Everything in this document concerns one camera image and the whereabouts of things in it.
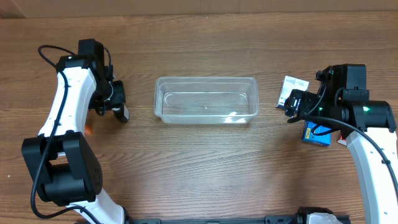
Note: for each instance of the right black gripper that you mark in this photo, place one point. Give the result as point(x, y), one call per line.
point(298, 101)

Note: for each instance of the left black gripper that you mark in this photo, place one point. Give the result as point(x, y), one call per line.
point(118, 94)

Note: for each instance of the black bottle white cap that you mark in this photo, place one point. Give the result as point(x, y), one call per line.
point(121, 113)

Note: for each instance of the white medicine box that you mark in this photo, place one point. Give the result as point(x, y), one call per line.
point(289, 84)

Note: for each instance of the orange tube white cap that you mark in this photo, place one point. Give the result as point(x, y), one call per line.
point(88, 130)

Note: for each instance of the blue medicine box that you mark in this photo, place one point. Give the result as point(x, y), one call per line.
point(309, 137)

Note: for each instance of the red medicine box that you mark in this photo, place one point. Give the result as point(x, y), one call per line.
point(341, 140)

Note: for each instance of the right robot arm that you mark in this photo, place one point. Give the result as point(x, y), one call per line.
point(342, 104)

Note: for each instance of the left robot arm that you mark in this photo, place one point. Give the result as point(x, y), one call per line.
point(66, 173)

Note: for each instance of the clear plastic container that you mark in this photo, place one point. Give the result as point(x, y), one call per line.
point(206, 100)

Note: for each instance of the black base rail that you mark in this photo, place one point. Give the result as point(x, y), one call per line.
point(269, 219)

